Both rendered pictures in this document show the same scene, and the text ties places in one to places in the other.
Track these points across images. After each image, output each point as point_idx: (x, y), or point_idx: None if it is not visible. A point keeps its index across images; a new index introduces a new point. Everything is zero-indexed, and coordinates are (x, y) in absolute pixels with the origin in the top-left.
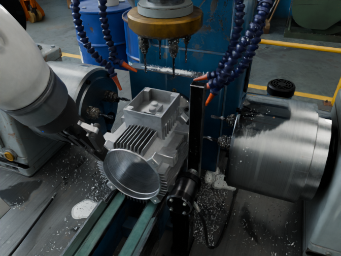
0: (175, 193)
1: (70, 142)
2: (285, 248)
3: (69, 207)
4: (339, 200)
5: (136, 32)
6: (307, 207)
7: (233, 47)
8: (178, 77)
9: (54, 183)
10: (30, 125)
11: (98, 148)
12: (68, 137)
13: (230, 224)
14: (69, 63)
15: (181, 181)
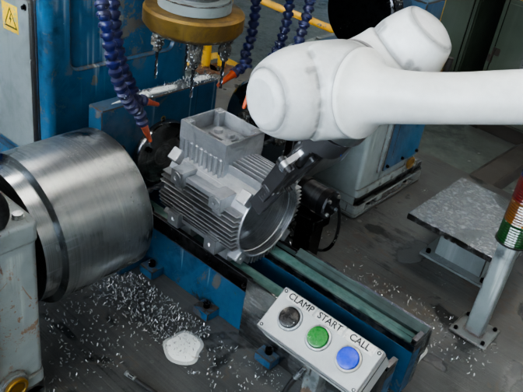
0: (329, 192)
1: (272, 193)
2: (333, 220)
3: (166, 364)
4: (375, 131)
5: (208, 42)
6: (314, 175)
7: (256, 29)
8: (169, 96)
9: (93, 375)
10: (362, 141)
11: (304, 175)
12: (289, 178)
13: (287, 237)
14: (46, 142)
15: (311, 185)
